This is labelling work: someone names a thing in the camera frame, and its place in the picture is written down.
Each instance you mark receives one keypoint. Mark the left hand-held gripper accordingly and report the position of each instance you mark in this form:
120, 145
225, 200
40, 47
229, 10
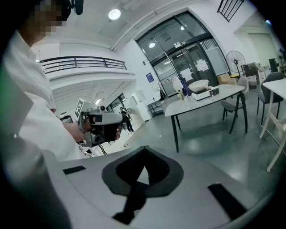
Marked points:
100, 118

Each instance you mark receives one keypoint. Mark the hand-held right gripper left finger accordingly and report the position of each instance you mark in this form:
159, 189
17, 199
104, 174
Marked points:
111, 176

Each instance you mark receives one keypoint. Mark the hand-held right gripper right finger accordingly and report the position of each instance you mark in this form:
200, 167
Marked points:
174, 176

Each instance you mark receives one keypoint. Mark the white induction cooktop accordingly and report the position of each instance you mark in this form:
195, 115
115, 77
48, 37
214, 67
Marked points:
204, 96

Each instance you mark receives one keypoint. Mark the person's left forearm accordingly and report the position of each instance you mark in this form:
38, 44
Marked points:
73, 132

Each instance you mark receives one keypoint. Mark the person's left hand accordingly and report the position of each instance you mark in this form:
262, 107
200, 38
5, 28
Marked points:
87, 124

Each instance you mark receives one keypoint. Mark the white cabinet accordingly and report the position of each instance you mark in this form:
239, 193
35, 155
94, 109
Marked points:
141, 105

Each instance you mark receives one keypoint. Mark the metal shelf rack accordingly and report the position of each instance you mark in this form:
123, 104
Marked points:
155, 108

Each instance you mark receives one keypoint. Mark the long black balcony railing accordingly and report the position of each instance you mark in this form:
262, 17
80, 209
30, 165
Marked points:
89, 60

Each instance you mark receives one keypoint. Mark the person's white shirt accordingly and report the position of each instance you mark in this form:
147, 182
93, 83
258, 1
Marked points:
33, 100

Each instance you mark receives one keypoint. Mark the marble dining table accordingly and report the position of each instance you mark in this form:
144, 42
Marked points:
190, 105

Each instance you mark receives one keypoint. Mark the yellow oil bottle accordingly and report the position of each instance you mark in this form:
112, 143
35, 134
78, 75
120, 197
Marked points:
181, 96

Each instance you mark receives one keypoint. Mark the light grey chair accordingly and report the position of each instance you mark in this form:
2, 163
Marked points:
231, 105

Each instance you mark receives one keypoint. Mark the round ceiling lamp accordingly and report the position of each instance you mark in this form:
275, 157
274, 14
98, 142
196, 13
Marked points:
114, 14

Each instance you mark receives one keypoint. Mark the black framed glass door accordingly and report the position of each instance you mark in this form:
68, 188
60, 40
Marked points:
178, 44

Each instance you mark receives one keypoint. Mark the brown cardboard box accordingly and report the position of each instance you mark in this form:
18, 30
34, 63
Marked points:
224, 79

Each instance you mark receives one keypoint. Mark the person's head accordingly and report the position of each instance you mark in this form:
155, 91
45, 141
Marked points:
42, 20

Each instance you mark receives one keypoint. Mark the dark upholstered chair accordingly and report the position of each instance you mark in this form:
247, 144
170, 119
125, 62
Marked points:
270, 89

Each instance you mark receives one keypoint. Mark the black standing fan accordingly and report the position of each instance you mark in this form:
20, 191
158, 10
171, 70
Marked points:
235, 61

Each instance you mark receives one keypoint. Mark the white table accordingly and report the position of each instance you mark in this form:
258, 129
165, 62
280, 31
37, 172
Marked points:
277, 86

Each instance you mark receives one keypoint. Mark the short black railing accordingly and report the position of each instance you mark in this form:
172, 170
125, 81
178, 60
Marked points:
228, 9

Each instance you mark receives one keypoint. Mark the blue wall poster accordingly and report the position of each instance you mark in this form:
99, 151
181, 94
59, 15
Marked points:
150, 77

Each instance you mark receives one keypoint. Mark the black head-mounted camera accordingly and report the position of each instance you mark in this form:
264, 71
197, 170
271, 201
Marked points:
78, 6

